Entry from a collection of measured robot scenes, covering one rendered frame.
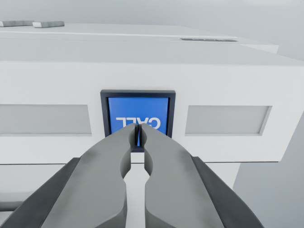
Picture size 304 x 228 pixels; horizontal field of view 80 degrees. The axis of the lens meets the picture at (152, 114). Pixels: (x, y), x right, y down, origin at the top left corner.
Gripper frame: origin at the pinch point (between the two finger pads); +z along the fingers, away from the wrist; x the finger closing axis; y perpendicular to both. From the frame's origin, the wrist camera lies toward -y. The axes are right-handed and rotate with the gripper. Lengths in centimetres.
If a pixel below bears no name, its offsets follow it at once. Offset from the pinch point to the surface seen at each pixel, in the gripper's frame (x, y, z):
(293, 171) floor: 128, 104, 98
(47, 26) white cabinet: -22.8, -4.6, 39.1
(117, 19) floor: -13, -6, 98
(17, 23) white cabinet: -31, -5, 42
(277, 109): 11.5, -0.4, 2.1
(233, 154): 8.8, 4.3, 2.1
